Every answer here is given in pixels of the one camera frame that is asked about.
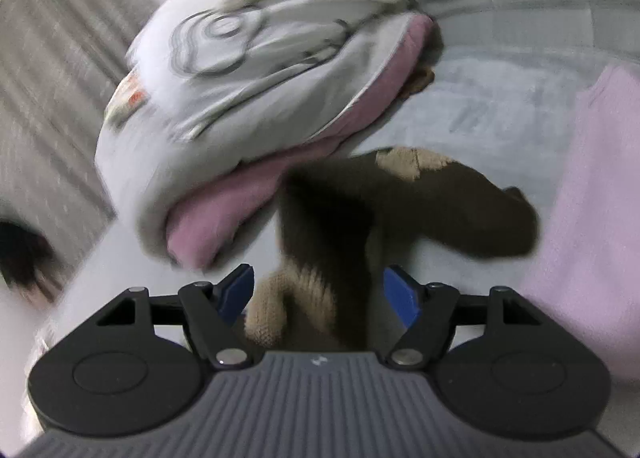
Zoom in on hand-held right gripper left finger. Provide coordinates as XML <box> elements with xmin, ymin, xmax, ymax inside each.
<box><xmin>95</xmin><ymin>263</ymin><xmax>256</xmax><ymax>369</ymax></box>

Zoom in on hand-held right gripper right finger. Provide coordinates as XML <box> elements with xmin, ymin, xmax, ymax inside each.
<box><xmin>382</xmin><ymin>264</ymin><xmax>546</xmax><ymax>369</ymax></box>

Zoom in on brown knitted sweater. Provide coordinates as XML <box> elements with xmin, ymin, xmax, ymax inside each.
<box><xmin>242</xmin><ymin>145</ymin><xmax>542</xmax><ymax>355</ymax></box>

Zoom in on dark hanging clothes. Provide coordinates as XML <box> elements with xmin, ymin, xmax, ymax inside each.
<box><xmin>0</xmin><ymin>219</ymin><xmax>60</xmax><ymax>303</ymax></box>

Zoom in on pink blanket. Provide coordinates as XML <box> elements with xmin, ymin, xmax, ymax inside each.
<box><xmin>165</xmin><ymin>13</ymin><xmax>437</xmax><ymax>270</ymax></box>

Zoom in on flower print grey quilt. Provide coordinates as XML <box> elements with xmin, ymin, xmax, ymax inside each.
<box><xmin>94</xmin><ymin>0</ymin><xmax>426</xmax><ymax>261</ymax></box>

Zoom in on lilac knitted garment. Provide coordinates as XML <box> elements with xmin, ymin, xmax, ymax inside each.
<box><xmin>519</xmin><ymin>63</ymin><xmax>640</xmax><ymax>381</ymax></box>

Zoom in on grey bed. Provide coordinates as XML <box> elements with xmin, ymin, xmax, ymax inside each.
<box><xmin>10</xmin><ymin>3</ymin><xmax>640</xmax><ymax>449</ymax></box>

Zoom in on small brown cloth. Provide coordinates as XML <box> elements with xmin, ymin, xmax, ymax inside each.
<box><xmin>406</xmin><ymin>64</ymin><xmax>437</xmax><ymax>95</ymax></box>

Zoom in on floral print cloth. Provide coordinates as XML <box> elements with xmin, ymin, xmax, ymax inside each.
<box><xmin>106</xmin><ymin>69</ymin><xmax>152</xmax><ymax>131</ymax></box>

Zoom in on grey star print curtain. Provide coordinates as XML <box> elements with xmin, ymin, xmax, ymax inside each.
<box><xmin>0</xmin><ymin>0</ymin><xmax>158</xmax><ymax>239</ymax></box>

